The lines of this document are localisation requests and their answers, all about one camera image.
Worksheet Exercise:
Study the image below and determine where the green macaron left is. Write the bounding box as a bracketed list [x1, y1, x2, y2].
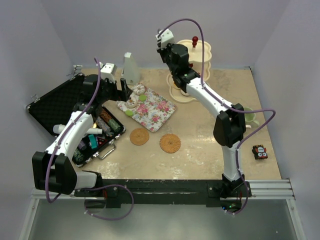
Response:
[125, 110, 134, 117]

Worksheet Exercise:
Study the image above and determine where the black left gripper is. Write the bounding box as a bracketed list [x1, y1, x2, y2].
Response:
[97, 75, 132, 104]

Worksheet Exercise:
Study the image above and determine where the white small bottle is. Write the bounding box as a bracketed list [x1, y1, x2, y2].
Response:
[86, 128, 103, 135]

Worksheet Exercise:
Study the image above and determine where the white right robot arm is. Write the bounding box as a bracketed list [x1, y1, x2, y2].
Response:
[157, 43, 246, 197]

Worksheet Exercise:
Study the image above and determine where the right woven coaster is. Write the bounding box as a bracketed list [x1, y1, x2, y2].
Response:
[159, 133, 181, 154]

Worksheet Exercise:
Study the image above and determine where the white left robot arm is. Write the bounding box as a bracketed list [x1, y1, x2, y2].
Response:
[28, 74, 132, 196]

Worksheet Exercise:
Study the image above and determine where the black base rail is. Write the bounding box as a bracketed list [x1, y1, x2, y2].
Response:
[74, 179, 252, 208]

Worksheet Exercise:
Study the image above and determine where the grey metronome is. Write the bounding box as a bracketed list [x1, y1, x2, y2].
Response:
[121, 52, 141, 85]

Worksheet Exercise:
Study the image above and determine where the black open case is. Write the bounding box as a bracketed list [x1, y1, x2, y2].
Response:
[27, 73, 125, 167]

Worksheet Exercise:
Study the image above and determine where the green macaron centre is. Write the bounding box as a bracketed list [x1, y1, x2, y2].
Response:
[139, 94, 147, 102]

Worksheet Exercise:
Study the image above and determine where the left woven coaster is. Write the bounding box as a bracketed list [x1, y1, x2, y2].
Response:
[129, 128, 150, 146]

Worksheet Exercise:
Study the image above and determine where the woven coaster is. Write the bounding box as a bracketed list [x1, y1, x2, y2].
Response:
[129, 128, 150, 146]
[159, 133, 181, 154]

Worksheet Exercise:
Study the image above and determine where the green macaron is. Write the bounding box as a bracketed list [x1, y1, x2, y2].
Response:
[125, 110, 134, 117]
[139, 94, 147, 102]

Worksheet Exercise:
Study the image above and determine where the white striped donut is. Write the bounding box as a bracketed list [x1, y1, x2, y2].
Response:
[132, 84, 146, 96]

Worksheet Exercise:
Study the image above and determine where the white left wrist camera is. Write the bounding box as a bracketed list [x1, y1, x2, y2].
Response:
[99, 62, 117, 84]

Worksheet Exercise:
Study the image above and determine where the green cup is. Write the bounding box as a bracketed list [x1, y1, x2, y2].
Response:
[243, 107, 260, 129]

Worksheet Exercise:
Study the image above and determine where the green poker chip stack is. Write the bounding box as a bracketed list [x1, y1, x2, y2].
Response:
[107, 118, 122, 132]

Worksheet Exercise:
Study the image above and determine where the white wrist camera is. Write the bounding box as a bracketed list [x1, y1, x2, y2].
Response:
[155, 29, 175, 49]
[99, 62, 117, 84]

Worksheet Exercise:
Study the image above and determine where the orange poker chip stack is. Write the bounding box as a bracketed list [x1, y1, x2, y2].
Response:
[100, 110, 113, 123]

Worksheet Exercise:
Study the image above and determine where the red black toy car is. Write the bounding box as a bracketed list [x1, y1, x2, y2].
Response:
[252, 144, 268, 160]

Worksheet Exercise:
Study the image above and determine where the cream three-tier dessert stand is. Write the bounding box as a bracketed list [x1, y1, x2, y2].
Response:
[166, 36, 212, 104]

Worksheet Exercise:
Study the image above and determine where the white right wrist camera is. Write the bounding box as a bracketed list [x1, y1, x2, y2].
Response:
[155, 29, 175, 49]

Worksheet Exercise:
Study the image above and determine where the floral serving tray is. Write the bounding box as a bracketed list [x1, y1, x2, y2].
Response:
[116, 85, 177, 133]

